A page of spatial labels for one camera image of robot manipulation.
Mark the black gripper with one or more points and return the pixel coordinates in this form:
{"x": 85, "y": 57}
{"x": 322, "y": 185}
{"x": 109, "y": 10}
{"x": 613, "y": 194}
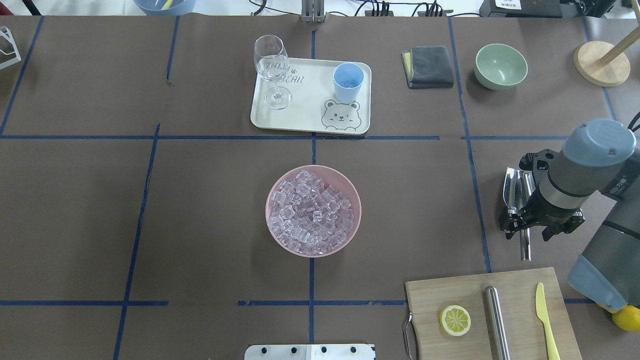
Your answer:
{"x": 546, "y": 207}

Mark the metal ice scoop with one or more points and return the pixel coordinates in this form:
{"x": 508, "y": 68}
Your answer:
{"x": 518, "y": 186}

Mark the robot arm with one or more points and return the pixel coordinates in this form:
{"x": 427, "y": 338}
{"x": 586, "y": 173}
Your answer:
{"x": 598, "y": 164}

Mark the clear ice cubes pile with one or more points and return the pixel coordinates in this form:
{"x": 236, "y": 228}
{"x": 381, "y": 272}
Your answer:
{"x": 312, "y": 212}

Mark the light blue cup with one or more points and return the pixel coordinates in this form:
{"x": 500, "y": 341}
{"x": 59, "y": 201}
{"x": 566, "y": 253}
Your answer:
{"x": 347, "y": 79}

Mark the yellow plastic knife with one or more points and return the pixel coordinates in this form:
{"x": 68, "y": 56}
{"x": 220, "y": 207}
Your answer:
{"x": 543, "y": 316}

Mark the lemon half slice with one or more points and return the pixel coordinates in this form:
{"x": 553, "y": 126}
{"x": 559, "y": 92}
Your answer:
{"x": 455, "y": 320}

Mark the steel cylinder rod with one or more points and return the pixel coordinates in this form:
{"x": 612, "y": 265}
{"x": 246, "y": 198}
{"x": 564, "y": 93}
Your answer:
{"x": 496, "y": 323}

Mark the green bowl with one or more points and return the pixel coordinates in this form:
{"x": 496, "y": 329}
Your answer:
{"x": 499, "y": 67}

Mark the wooden mug tree stand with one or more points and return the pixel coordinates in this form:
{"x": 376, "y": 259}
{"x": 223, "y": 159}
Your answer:
{"x": 604, "y": 64}

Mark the grey folded cloth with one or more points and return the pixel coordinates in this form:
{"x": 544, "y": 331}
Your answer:
{"x": 428, "y": 67}

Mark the pink bowl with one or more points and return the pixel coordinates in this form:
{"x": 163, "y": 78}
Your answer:
{"x": 313, "y": 211}

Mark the cream bear tray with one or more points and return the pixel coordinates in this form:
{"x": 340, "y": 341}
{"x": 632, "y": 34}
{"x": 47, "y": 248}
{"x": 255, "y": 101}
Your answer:
{"x": 313, "y": 107}

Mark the clear wine glass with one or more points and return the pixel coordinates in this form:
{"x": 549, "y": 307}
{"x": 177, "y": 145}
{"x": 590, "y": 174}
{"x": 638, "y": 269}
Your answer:
{"x": 272, "y": 64}

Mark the blue bowl with fork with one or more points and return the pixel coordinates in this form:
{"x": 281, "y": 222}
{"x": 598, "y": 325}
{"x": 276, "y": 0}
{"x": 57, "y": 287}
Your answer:
{"x": 165, "y": 7}

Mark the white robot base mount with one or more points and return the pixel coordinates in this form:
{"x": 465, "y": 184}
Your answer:
{"x": 338, "y": 351}

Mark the white wire cup rack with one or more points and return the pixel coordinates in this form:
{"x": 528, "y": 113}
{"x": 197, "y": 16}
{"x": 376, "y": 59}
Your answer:
{"x": 9, "y": 52}

